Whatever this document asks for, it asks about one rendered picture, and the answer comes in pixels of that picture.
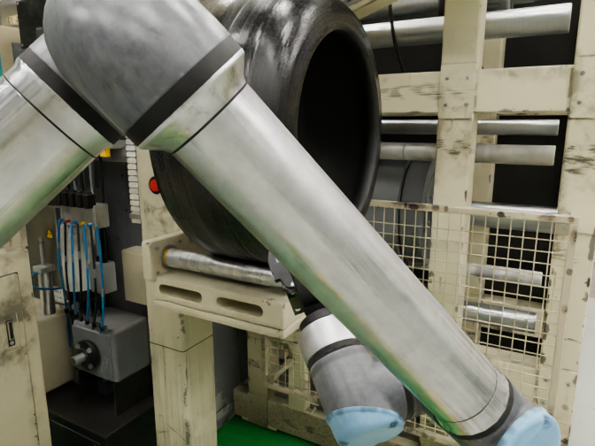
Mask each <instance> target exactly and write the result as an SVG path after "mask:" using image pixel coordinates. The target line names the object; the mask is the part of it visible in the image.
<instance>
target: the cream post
mask: <svg viewBox="0 0 595 446"><path fill-rule="evenodd" d="M136 156H137V170H138V182H139V195H140V207H141V218H142V229H143V241H145V240H148V239H151V238H154V237H158V236H161V235H167V234H171V233H173V232H177V231H180V230H181V229H180V228H179V227H178V225H177V224H176V223H175V221H174V219H173V218H172V216H171V215H170V213H169V211H168V209H167V208H166V206H165V203H164V201H163V199H162V197H161V195H160V193H159V191H152V190H151V187H150V183H151V181H152V180H155V177H154V173H153V170H152V165H151V158H150V152H149V150H140V149H139V148H138V147H137V146H136ZM145 283H146V296H147V309H148V321H149V334H150V346H151V371H152V384H153V396H154V410H155V422H156V435H157V446H217V427H216V405H215V383H214V361H213V322H212V321H210V320H206V319H200V318H196V317H193V316H190V315H186V314H182V313H179V312H175V311H169V310H165V309H162V308H158V307H155V304H154V300H155V299H156V298H155V297H154V286H153V282H152V281H147V280H145Z"/></svg>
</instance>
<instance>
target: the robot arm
mask: <svg viewBox="0 0 595 446"><path fill-rule="evenodd" d="M42 26H43V34H42V35H41V36H40V37H39V38H38V39H37V40H36V41H34V42H33V43H32V44H31V45H30V46H29V47H28V48H27V49H26V50H25V51H24V52H22V53H21V54H20V55H19V56H18V57H17V58H16V60H15V64H14V65H13V66H12V67H11V68H10V69H9V70H8V71H7V72H6V73H4V74H3V75H2V76H1V77H0V249H1V248H2V247H3V246H4V245H5V244H6V243H7V242H8V241H10V240H11V238H12V237H13V236H14V235H15V234H17V233H18V232H19V231H20V229H21V228H23V226H25V225H26V224H27V223H28V222H29V221H30V220H31V219H32V218H33V217H34V216H35V215H36V214H37V213H38V212H39V211H40V210H41V209H42V208H44V207H45V206H46V205H47V204H48V203H49V202H50V201H51V200H52V199H53V198H54V197H55V196H56V195H57V194H58V193H59V192H60V191H61V190H63V189H64V188H65V187H66V186H67V185H68V184H69V183H70V182H71V181H72V180H73V179H74V178H75V177H76V176H77V175H78V174H79V173H81V172H82V171H83V170H84V169H85V168H86V167H87V166H88V165H89V164H90V163H91V162H92V161H93V160H94V159H95V158H96V157H97V156H98V155H100V154H101V153H102V152H103V151H104V150H105V149H106V148H110V147H112V146H113V144H114V143H116V142H117V141H118V140H119V139H120V138H121V137H122V136H123V135H125V136H126V137H127V138H128V139H129V140H130V141H131V142H132V143H133V144H134V145H135V146H137V147H138V148H139V149H140V150H164V151H167V152H170V153H171V154H172V155H173V156H174V157H175V158H176V159H177V160H178V161H179V162H180V163H181V164H182V165H183V166H184V167H185V168H186V169H187V170H188V171H189V172H190V173H191V174H192V175H193V176H194V177H195V178H196V179H197V180H198V181H199V182H200V183H201V184H202V185H203V186H204V187H205V188H206V189H207V190H208V191H209V192H210V193H211V194H212V195H213V196H214V197H215V198H216V199H217V200H218V201H219V202H220V203H221V204H222V205H223V206H224V207H225V208H226V209H227V210H228V211H229V212H230V213H231V214H232V215H233V216H234V217H235V218H236V219H237V220H238V221H239V222H240V223H241V224H242V225H243V226H244V227H245V228H246V229H247V230H248V231H249V232H250V233H251V234H252V235H253V236H254V237H255V238H256V239H257V240H258V241H259V242H260V243H261V244H263V245H264V246H265V247H266V248H267V249H268V250H269V252H268V265H269V268H270V270H271V273H272V275H273V276H274V280H275V282H276V283H277V282H281V283H282V290H283V292H286V294H287V297H288V298H289V301H290V305H291V307H292V310H293V312H294V314H295V316H296V315H298V314H300V313H303V312H304V313H305V315H306V317H305V318H304V319H303V320H302V322H301V323H300V325H299V329H300V332H301V333H300V334H299V336H298V338H297V343H298V346H299V348H300V350H301V353H302V355H303V358H304V361H305V364H306V367H307V368H308V369H309V372H310V374H311V377H312V380H313V384H314V386H315V388H316V391H317V393H318V396H319V399H320V400H321V405H322V407H323V410H324V412H325V414H326V421H327V423H328V425H329V426H330V428H331V430H332V433H333V435H334V436H335V439H336V442H337V443H338V444H339V445H340V446H375V445H376V444H378V443H380V442H387V441H388V440H390V439H392V438H394V437H395V436H397V435H398V434H400V433H401V432H402V430H403V428H404V424H405V422H404V421H406V420H409V419H413V418H416V417H419V416H421V415H424V414H428V415H429V416H430V417H431V418H432V419H433V420H434V421H435V422H436V423H437V424H438V425H439V426H440V427H441V428H442V429H443V430H444V431H445V432H446V433H447V434H448V435H449V436H450V437H451V438H452V439H454V440H455V441H456V442H457V443H458V444H459V445H460V446H560V427H559V425H558V423H557V421H556V420H555V418H554V417H553V416H551V415H550V414H549V413H547V411H546V409H544V408H543V407H540V406H536V405H534V404H533V403H532V402H531V401H529V400H528V399H527V398H525V397H524V396H523V395H522V394H521V393H520V392H519V391H518V389H517V388H516V387H515V386H514V385H513V384H512V382H511V381H510V380H509V379H508V378H507V377H506V376H505V375H504V374H503V373H502V372H501V371H500V370H499V369H498V368H497V367H496V366H495V365H493V364H492V363H491V362H490V360H489V359H488V358H487V357H486V356H485V355H484V354H483V353H482V352H481V351H480V350H479V349H478V348H477V346H476V345H475V344H474V343H473V342H472V341H471V339H470V338H469V337H468V336H467V335H466V334H465V332H464V331H463V330H462V329H461V328H460V326H459V325H458V324H457V323H456V322H455V321H454V320H453V318H452V317H451V316H450V315H449V314H448V313H447V311H446V310H445V309H444V308H443V307H442V306H441V304H440V303H439V302H438V301H437V300H436V299H435V298H434V297H433V296H432V295H431V294H430V293H429V291H428V290H427V289H426V288H425V287H424V286H423V284H422V283H421V282H420V281H419V280H418V279H417V277H416V276H415V275H414V274H413V273H412V272H411V270H410V269H409V268H408V267H407V266H406V265H405V263H404V262H403V261H402V260H401V259H400V258H399V257H398V255H397V254H396V253H395V252H394V251H393V250H392V248H391V247H390V246H389V245H388V244H387V243H386V241H384V239H383V238H382V237H381V236H380V235H379V234H378V233H377V232H376V231H375V229H374V228H373V227H372V226H371V225H370V224H369V223H368V221H367V220H366V219H365V218H364V217H363V216H362V214H361V213H360V212H359V211H358V210H357V209H356V207H355V206H354V205H353V204H352V203H351V202H350V200H349V199H348V198H347V197H346V196H345V195H344V193H343V192H342V191H341V190H340V189H339V188H338V186H337V185H336V184H335V183H334V182H333V181H332V180H331V179H330V178H329V177H328V176H327V175H326V173H325V172H324V171H323V170H322V169H321V168H320V166H319V165H318V164H317V163H316V162H315V161H314V160H313V158H312V157H311V156H310V155H309V154H308V152H307V151H306V150H305V149H304V148H303V147H302V145H301V144H300V143H299V142H298V141H297V140H296V138H295V137H294V136H293V135H292V134H291V133H290V131H289V130H288V129H287V128H286V127H285V126H284V125H283V123H281V121H280V120H278V119H277V117H276V116H275V115H274V114H273V113H272V112H271V110H270V109H269V108H268V107H267V106H266V104H265V103H264V102H263V101H262V100H261V99H260V98H259V96H258V95H257V94H256V93H255V92H254V91H253V89H252V88H251V87H250V86H249V85H248V84H247V82H246V81H245V78H244V75H243V70H244V51H243V49H242V48H241V46H240V45H239V44H238V43H237V42H236V40H235V39H234V38H233V37H232V36H231V34H230V33H229V32H228V31H227V29H226V28H225V27H224V26H222V25H221V23H220V22H219V21H218V20H217V19H216V18H215V17H214V16H213V15H212V14H211V13H210V12H209V11H207V10H206V8H205V7H204V6H203V5H202V4H201V3H199V2H198V1H197V0H47V1H46V4H45V6H44V12H43V21H42ZM203 84H204V85H203ZM202 85H203V86H202ZM185 101H186V102H185ZM184 102H185V103H184ZM156 128H157V129H156ZM155 129H156V130H155ZM154 130H155V131H154ZM153 131H154V132H153ZM152 132H153V133H152ZM139 144H140V145H139ZM295 309H296V310H298V309H300V311H296V310H295ZM369 351H370V352H371V353H372V354H373V355H374V356H375V358H372V356H371V354H370V352H369Z"/></svg>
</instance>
